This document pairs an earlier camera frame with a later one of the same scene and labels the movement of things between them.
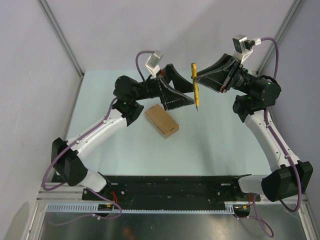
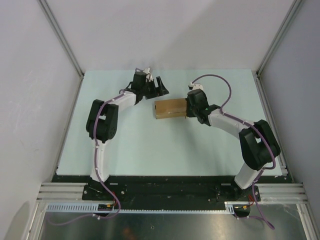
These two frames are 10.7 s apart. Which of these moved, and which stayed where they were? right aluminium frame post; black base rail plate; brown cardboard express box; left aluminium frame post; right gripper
Moved: right gripper; brown cardboard express box
Stayed: right aluminium frame post; black base rail plate; left aluminium frame post
